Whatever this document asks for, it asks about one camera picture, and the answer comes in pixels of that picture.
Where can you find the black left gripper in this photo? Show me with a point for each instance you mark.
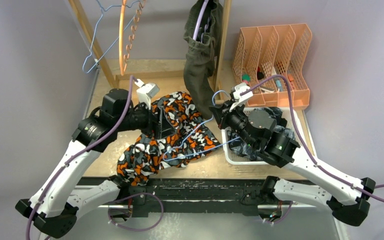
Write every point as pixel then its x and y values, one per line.
pixel 161 126

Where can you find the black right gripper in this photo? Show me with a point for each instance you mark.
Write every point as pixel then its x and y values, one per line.
pixel 222 116

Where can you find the orange camouflage shorts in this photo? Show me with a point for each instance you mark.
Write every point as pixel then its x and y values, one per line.
pixel 144 158

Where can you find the dark leaf-print shorts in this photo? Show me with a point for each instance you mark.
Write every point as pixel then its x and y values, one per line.
pixel 241 149

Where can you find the orange plastic hanger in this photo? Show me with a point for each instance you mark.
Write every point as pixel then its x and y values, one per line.
pixel 124 50

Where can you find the light blue wire hanger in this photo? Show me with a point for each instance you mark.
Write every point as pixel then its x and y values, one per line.
pixel 104 17

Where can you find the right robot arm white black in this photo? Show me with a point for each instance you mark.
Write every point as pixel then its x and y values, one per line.
pixel 346 196

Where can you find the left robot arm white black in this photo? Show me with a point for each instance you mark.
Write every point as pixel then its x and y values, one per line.
pixel 53 209

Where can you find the olive green shorts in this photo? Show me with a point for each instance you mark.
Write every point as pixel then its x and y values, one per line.
pixel 201 53

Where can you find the purple plastic hanger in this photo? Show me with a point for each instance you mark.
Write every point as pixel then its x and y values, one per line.
pixel 199 19

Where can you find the items in file organizer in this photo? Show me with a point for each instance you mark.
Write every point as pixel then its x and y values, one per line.
pixel 263 81

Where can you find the white plastic basket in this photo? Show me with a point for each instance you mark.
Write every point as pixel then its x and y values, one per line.
pixel 235 159

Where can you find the orange plastic file organizer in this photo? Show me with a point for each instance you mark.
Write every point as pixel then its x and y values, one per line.
pixel 263 51

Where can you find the wooden clothes rack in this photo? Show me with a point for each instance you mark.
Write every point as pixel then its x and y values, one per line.
pixel 114 79

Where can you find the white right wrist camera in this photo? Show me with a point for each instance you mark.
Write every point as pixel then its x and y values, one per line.
pixel 239 101

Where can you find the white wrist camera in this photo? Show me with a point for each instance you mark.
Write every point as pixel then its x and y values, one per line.
pixel 239 101
pixel 145 92

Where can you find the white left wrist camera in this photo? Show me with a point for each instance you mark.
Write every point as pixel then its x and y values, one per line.
pixel 145 92

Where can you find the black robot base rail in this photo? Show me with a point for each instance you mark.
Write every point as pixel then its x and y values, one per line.
pixel 196 196

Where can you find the aluminium frame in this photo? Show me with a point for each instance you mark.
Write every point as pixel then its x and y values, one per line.
pixel 272 215

